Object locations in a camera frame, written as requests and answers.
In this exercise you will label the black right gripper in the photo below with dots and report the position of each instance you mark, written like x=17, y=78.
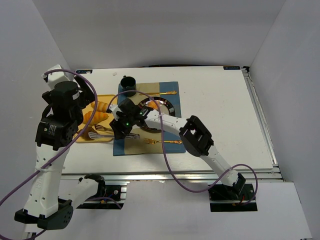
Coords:
x=119, y=132

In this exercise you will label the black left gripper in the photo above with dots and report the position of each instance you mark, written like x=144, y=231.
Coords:
x=81, y=83

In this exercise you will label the round bread bun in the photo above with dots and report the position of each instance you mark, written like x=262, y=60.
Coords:
x=153, y=104

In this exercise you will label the metal tongs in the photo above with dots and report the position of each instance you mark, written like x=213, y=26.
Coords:
x=102, y=132

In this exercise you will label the brown chocolate croissant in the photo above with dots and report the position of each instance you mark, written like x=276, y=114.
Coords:
x=85, y=134

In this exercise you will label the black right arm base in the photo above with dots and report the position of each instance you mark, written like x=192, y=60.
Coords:
x=223, y=201

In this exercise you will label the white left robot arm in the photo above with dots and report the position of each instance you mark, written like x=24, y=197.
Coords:
x=57, y=128

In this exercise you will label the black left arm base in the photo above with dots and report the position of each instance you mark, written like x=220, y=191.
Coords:
x=115, y=192

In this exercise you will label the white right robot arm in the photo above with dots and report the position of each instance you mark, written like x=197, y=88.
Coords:
x=196, y=138

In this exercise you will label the striped bread roll far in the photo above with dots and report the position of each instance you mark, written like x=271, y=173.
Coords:
x=100, y=106

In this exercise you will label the striped orange croissant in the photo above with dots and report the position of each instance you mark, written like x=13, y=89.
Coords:
x=97, y=118

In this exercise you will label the left blue logo sticker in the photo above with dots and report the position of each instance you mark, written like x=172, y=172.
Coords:
x=84, y=71

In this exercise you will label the blue logo sticker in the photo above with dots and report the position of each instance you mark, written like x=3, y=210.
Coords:
x=231, y=68
x=84, y=71

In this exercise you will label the dark green mug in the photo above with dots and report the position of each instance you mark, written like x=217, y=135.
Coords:
x=128, y=86

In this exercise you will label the gold fork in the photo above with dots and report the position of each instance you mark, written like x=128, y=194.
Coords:
x=153, y=141

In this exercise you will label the yellow plastic tray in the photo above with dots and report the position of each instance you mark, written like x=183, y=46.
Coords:
x=106, y=123

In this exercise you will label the dark rimmed ceramic plate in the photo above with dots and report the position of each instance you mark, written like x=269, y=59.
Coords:
x=166, y=107

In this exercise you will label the blue beige placemat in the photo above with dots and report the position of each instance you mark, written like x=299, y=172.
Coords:
x=124, y=147

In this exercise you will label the gold knife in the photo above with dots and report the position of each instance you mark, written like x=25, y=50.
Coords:
x=159, y=93

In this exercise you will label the right blue logo sticker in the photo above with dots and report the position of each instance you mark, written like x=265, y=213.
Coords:
x=231, y=68

